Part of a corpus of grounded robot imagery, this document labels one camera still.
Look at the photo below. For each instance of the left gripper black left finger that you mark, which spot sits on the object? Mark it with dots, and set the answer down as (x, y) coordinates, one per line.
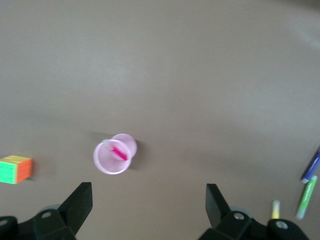
(62, 220)

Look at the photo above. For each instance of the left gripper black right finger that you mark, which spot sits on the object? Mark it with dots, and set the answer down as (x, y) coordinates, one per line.
(232, 222)

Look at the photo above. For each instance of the pink marker pen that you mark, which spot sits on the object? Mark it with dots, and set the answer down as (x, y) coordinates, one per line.
(119, 153)

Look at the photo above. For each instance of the yellow marker pen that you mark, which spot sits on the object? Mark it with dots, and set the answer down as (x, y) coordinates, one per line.
(275, 211)

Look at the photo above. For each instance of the colourful puzzle cube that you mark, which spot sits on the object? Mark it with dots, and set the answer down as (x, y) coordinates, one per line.
(12, 170)

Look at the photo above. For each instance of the pink plastic cup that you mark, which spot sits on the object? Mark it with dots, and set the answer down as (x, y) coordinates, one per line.
(107, 162)

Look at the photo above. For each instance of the green marker pen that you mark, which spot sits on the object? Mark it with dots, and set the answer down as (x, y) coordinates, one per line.
(307, 197)

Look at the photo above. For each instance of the purple marker pen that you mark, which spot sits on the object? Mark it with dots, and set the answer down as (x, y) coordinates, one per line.
(312, 166)

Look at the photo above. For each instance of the brown table cover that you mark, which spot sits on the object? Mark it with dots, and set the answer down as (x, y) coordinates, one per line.
(160, 62)

